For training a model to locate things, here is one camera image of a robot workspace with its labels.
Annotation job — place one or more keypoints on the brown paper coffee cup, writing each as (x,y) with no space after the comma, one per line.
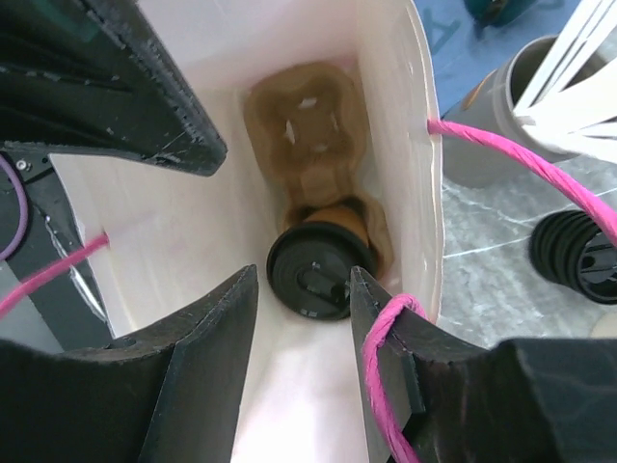
(342,216)

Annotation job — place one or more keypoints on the grey straw holder cup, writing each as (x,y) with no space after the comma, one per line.
(489,106)

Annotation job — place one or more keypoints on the dark teal mug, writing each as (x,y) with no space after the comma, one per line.
(496,12)

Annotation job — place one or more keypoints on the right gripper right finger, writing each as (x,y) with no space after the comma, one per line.
(523,400)

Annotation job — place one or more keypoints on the stack of paper cups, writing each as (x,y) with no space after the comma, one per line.
(606,327)

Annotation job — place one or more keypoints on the pink paper gift bag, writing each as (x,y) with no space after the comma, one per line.
(172,237)

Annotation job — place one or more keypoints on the stack of black lids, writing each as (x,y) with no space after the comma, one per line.
(568,248)

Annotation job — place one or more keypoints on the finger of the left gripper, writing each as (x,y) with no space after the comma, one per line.
(92,77)

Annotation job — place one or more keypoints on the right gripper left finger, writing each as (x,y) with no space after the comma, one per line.
(169,392)

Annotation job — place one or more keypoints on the black plastic cup lid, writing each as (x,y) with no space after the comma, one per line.
(309,267)

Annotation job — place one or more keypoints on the blue alphabet placemat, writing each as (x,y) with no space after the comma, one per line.
(463,55)

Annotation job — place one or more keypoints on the brown cardboard cup carrier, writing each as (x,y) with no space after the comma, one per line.
(309,131)

